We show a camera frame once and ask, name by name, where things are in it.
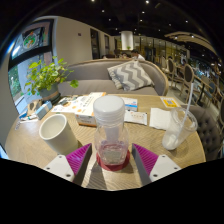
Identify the group of wooden chairs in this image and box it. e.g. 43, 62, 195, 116
159, 54, 224, 114

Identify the grey white chevron pillow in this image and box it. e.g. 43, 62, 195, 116
106, 59, 155, 92

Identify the small white blue tissue pack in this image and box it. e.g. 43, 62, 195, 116
123, 97, 139, 112

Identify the yellow printed card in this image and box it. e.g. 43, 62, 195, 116
160, 96, 182, 109

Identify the group of ceiling lights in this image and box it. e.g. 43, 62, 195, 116
89, 0, 214, 44

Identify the clear plastic water bottle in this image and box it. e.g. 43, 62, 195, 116
92, 95, 130, 167

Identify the white paper napkin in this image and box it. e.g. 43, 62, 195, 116
148, 107, 173, 131

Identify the green potted plant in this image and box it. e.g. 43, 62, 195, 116
24, 56, 80, 104

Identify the round food window poster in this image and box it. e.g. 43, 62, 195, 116
21, 29, 43, 51

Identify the clear plastic cup with straw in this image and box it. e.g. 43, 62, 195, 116
161, 82, 199, 151

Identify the person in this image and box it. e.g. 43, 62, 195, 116
130, 49, 146, 62

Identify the light blue tissue pack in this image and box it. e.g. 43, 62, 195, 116
34, 100, 53, 120

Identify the small blue card box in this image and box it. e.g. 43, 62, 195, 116
18, 111, 39, 123

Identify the grey curved sofa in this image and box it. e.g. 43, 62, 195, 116
57, 58, 170, 98

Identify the dark tufted armchair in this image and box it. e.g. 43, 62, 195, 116
186, 104, 223, 161

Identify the white mug with green band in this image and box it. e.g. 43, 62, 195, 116
38, 113, 79, 157

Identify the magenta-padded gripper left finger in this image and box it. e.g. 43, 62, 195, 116
43, 143, 93, 187

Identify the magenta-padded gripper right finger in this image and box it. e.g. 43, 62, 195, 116
131, 143, 183, 187

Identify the printed menu sheet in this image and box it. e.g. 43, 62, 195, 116
50, 94, 88, 114

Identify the flat round red coaster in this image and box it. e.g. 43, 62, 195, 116
96, 149, 131, 172

